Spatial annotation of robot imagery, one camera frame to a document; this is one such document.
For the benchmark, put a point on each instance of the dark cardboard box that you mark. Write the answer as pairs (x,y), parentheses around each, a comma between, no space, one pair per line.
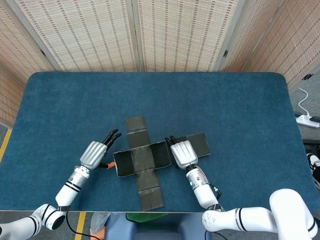
(145,160)

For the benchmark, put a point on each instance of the white power strip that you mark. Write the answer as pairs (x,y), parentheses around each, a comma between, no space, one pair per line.
(307,121)

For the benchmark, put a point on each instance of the black equipment case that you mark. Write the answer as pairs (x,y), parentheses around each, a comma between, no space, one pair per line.
(312,145)

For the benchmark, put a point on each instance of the blue robot body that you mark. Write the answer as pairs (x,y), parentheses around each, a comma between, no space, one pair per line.
(162,230)

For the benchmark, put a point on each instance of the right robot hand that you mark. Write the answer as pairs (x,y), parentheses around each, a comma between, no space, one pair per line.
(183,153)

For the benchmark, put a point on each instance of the black screen hinge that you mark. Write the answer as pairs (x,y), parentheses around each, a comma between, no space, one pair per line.
(226,53)
(42,52)
(307,76)

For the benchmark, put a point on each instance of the grey cloth bundle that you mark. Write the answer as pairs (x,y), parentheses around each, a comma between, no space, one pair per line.
(100,221)

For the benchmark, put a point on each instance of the black and white shoe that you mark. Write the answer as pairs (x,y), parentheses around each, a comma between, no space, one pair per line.
(315,162)

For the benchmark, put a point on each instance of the woven bamboo screen panel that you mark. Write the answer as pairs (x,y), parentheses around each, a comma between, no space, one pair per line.
(182,32)
(252,30)
(82,32)
(300,37)
(17,50)

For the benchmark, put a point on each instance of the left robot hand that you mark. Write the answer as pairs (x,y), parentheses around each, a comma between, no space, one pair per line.
(92,155)

